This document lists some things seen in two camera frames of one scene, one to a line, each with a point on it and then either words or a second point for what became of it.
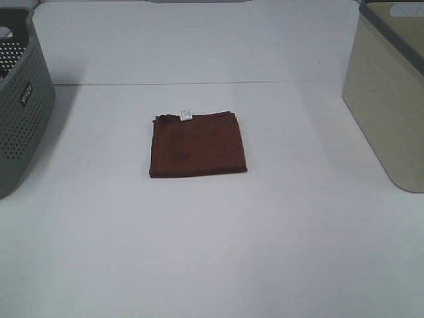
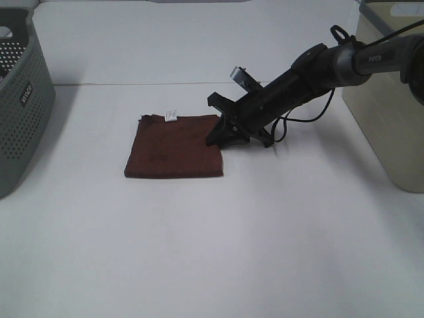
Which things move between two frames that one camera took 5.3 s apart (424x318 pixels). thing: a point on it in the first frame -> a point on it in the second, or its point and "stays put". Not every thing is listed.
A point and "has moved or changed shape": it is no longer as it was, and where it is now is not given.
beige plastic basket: x=383 y=85 stays put
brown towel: x=203 y=144 has moved or changed shape
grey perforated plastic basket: x=27 y=97 stays put
